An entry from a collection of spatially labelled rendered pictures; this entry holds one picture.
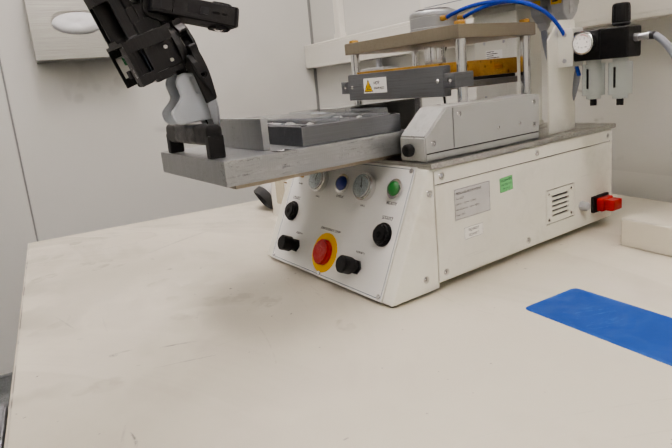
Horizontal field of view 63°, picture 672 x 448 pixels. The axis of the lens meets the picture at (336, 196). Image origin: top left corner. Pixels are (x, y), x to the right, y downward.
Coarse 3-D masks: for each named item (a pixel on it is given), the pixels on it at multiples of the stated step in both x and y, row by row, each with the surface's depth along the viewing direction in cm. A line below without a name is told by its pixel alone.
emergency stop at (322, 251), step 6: (324, 240) 84; (318, 246) 85; (324, 246) 83; (330, 246) 83; (318, 252) 84; (324, 252) 83; (330, 252) 83; (318, 258) 84; (324, 258) 83; (318, 264) 84; (324, 264) 84
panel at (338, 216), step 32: (320, 192) 89; (352, 192) 83; (384, 192) 77; (288, 224) 95; (320, 224) 87; (352, 224) 81; (384, 224) 75; (288, 256) 92; (352, 256) 79; (384, 256) 74; (352, 288) 78; (384, 288) 73
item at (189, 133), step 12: (168, 132) 75; (180, 132) 71; (192, 132) 67; (204, 132) 64; (216, 132) 64; (168, 144) 76; (180, 144) 76; (204, 144) 65; (216, 144) 64; (216, 156) 65
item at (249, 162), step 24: (240, 120) 72; (264, 120) 68; (240, 144) 73; (264, 144) 68; (336, 144) 70; (360, 144) 72; (384, 144) 75; (168, 168) 78; (192, 168) 70; (216, 168) 63; (240, 168) 63; (264, 168) 64; (288, 168) 66; (312, 168) 68; (336, 168) 73
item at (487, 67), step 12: (432, 48) 92; (444, 48) 92; (432, 60) 92; (444, 60) 92; (480, 60) 85; (492, 60) 87; (504, 60) 88; (516, 60) 90; (360, 72) 97; (372, 72) 94; (480, 72) 85; (492, 72) 87; (504, 72) 89; (480, 84) 86; (492, 84) 87
